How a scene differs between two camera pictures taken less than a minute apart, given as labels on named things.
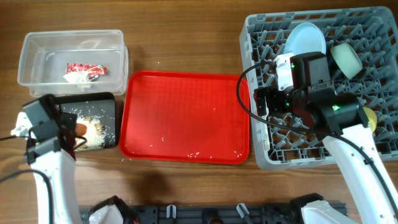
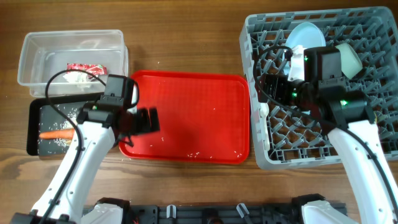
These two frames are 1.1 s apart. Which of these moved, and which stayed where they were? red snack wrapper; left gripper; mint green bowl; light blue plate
Moved: left gripper
Stayed: red snack wrapper; light blue plate; mint green bowl
